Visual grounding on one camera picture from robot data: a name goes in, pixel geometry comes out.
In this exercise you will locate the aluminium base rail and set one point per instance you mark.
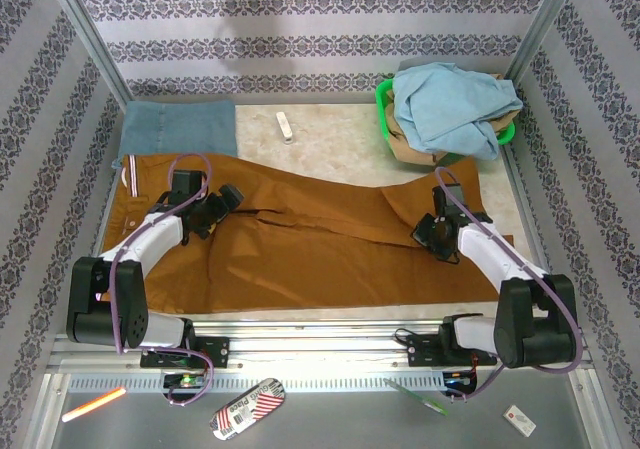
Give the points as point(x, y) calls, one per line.
point(320, 341)

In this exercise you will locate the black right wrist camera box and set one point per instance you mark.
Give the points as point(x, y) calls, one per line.
point(454, 193)

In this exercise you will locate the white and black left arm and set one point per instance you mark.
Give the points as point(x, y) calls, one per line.
point(125, 294)

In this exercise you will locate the brown trousers with striped waistband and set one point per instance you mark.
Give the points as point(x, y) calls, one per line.
point(325, 259)

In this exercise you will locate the light blue trousers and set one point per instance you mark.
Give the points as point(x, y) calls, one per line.
point(440, 104)

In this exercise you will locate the aluminium frame post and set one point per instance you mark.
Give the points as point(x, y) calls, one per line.
point(542, 24)
point(85, 34)

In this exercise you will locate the green pen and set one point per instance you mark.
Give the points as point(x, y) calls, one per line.
point(417, 397)

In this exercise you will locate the white eraser box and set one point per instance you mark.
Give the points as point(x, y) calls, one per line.
point(519, 420)

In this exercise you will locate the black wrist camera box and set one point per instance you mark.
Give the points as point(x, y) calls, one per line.
point(187, 181)
point(454, 193)

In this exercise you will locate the folded blue jeans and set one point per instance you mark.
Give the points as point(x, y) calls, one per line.
point(175, 126)

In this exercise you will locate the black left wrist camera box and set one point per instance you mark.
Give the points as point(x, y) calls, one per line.
point(187, 181)

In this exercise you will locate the green plastic basket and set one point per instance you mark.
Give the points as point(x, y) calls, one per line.
point(382, 111)

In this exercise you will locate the flag print pencil case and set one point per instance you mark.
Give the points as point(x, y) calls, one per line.
point(247, 409)

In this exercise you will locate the orange pen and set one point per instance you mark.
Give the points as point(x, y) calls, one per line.
point(92, 405)

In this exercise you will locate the small white plastic stick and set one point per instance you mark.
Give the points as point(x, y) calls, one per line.
point(285, 126)

